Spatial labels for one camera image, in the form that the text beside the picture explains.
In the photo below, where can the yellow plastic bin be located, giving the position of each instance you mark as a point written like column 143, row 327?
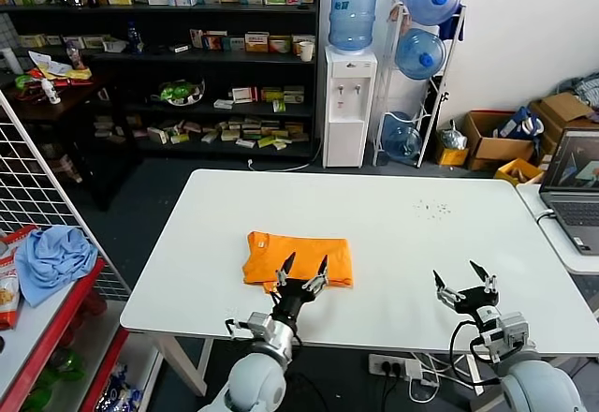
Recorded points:
column 510, row 171

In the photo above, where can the white plug adapter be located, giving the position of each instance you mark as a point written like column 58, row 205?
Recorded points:
column 414, row 369

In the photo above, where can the small white side table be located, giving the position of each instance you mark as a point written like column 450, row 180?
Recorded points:
column 568, row 262

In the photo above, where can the white metal jug rack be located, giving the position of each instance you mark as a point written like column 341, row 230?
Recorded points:
column 456, row 56

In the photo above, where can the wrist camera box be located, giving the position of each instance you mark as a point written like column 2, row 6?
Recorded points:
column 510, row 334
column 255, row 325

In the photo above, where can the bowl of green packets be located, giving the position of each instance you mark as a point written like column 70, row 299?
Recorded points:
column 180, row 92

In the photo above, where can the pile of patterned clothes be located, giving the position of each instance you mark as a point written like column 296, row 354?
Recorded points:
column 585, row 89

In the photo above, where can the small yellow box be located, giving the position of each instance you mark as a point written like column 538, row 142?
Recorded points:
column 453, row 157

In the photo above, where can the orange t-shirt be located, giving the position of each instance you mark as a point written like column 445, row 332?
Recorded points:
column 309, row 257

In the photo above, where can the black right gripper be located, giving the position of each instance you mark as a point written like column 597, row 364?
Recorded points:
column 477, row 302

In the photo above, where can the silver foil bag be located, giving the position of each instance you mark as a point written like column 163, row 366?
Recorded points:
column 453, row 138

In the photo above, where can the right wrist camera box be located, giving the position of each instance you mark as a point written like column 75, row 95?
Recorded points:
column 510, row 334

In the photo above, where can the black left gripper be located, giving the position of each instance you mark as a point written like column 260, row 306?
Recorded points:
column 295, row 299

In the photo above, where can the blue and white snack bag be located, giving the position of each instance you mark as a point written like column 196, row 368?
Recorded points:
column 117, row 391

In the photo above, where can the white power strip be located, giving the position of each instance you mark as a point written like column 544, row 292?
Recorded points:
column 388, row 364

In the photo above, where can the red and white medicine box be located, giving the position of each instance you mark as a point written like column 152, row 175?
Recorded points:
column 244, row 95

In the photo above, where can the red snack bag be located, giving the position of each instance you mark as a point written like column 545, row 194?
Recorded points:
column 7, row 295

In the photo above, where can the dark blue bottle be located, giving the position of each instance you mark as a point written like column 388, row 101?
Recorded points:
column 135, row 39

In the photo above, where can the grey open laptop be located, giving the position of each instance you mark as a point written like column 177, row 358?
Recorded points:
column 573, row 206

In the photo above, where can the black shelf unit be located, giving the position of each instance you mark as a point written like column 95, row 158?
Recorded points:
column 210, row 68

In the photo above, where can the small white bottle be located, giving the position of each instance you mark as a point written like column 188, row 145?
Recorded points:
column 52, row 93

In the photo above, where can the white paper cup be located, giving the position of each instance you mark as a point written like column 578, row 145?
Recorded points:
column 306, row 51

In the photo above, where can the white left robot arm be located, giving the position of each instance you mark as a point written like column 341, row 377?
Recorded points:
column 257, row 379

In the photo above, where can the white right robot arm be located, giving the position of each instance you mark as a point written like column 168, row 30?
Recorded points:
column 543, row 388

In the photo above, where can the green plastic bottle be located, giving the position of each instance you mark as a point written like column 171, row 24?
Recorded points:
column 68, row 365

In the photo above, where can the dark wooden table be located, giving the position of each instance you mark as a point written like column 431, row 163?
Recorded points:
column 70, row 103

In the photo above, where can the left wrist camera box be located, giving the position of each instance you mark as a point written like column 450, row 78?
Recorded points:
column 255, row 325

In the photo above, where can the open brown cardboard box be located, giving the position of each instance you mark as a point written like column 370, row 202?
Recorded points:
column 501, row 147

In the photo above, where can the white water dispenser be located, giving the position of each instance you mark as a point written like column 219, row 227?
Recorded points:
column 345, row 122

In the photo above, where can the closed brown cardboard box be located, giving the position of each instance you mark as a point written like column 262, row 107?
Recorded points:
column 561, row 107

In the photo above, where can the light blue crumpled cloth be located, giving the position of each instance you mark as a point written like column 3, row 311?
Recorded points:
column 56, row 257

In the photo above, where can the orange and white medicine box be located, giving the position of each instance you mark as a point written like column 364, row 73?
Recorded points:
column 257, row 43

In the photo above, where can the red and white cart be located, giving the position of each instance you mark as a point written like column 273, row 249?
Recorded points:
column 51, row 332

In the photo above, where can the purple drink bottle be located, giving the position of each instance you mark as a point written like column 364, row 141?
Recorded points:
column 76, row 56

